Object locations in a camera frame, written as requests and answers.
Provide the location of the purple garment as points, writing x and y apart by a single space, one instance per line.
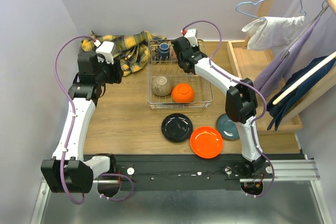
269 79

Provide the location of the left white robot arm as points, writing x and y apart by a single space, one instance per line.
87 87

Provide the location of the yellow plaid shirt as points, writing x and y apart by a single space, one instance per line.
131 50

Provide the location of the white camera module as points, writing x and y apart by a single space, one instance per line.
191 36
105 51

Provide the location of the left white camera module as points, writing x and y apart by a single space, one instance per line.
105 51

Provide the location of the white cloth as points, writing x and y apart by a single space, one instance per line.
269 32

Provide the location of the right white camera module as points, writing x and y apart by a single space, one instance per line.
191 36

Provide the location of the aluminium rail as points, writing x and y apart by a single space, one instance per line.
291 171

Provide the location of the blue mug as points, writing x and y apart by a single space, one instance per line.
163 51

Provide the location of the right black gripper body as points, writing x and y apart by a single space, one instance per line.
195 49

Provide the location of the grey wire hanger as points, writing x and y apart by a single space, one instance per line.
324 6

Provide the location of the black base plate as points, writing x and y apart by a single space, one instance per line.
188 172

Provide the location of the orange bowl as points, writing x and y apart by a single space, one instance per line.
183 93

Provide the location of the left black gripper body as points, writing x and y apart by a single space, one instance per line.
115 70

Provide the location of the orange plate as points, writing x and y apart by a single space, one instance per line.
206 142

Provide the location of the teal blue plate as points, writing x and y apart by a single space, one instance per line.
227 128

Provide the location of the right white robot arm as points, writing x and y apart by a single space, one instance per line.
241 102

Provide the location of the wire metal dish rack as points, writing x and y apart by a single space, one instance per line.
168 67

